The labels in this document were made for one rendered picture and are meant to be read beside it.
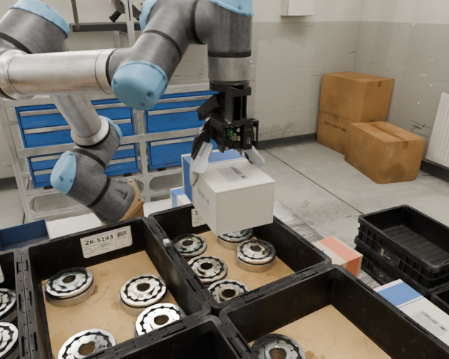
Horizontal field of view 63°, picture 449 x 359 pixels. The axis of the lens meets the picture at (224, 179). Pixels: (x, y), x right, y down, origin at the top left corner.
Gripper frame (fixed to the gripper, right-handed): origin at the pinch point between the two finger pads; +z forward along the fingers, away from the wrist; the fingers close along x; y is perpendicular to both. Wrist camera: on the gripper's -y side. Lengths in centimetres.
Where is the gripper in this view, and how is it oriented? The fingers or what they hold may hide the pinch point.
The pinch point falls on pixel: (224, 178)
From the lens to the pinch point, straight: 75.2
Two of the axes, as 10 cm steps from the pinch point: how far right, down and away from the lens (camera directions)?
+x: 9.2, -1.7, 3.6
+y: 4.0, 3.9, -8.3
